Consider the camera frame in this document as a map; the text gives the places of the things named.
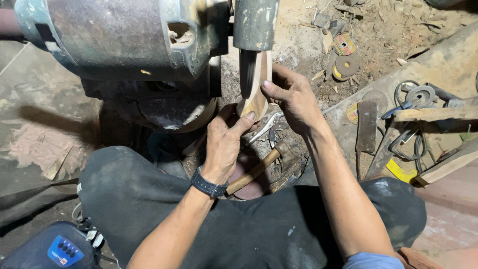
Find small wood scrap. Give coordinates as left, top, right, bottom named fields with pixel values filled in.
left=41, top=144, right=74, bottom=181

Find wooden stick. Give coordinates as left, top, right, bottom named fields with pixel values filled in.
left=394, top=107, right=478, bottom=123

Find person's blue sleeve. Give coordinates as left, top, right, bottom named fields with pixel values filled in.
left=342, top=252, right=405, bottom=269

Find grey metal flange disc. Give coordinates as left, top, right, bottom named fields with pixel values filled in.
left=405, top=85, right=436, bottom=109

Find rusty metal bar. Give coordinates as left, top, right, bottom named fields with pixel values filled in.
left=364, top=127, right=402, bottom=181

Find long wooden plank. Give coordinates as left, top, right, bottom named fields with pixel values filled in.
left=322, top=20, right=478, bottom=180

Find dark grinding wheel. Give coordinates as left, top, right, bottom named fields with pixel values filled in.
left=239, top=49, right=258, bottom=99

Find person's right hand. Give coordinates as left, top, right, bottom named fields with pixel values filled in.
left=260, top=64, right=327, bottom=140

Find curved wooden workpiece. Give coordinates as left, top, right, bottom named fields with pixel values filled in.
left=236, top=50, right=273, bottom=122

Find brown abrasive disc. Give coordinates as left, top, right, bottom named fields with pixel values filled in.
left=335, top=55, right=359, bottom=77

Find wooden handled hammer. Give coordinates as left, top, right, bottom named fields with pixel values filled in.
left=226, top=140, right=299, bottom=196

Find thick wooden board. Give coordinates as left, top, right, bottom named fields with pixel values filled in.
left=415, top=139, right=478, bottom=187

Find person's left hand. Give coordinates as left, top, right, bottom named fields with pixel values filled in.
left=200, top=103, right=263, bottom=184

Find black wristwatch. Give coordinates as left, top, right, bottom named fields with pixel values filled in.
left=190, top=169, right=229, bottom=198

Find green bench grinder motor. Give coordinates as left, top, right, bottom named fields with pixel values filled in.
left=14, top=0, right=231, bottom=98

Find worn yellow grinding disc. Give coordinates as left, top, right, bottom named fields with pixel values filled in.
left=346, top=101, right=360, bottom=125

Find silver locking pliers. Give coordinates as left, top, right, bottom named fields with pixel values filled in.
left=246, top=111, right=285, bottom=146

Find rusty flat metal chisel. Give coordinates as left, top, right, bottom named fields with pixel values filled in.
left=355, top=100, right=378, bottom=153

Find person's dark trousers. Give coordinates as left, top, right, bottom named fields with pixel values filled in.
left=76, top=146, right=427, bottom=269

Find yellow label cutting disc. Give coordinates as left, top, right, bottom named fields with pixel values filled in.
left=332, top=34, right=356, bottom=56

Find yellow plastic piece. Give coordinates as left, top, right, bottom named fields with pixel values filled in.
left=385, top=159, right=418, bottom=184

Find blue black electrical box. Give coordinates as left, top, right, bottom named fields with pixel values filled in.
left=0, top=220, right=98, bottom=269

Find black coiled cable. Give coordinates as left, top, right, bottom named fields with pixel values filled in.
left=388, top=129, right=428, bottom=173

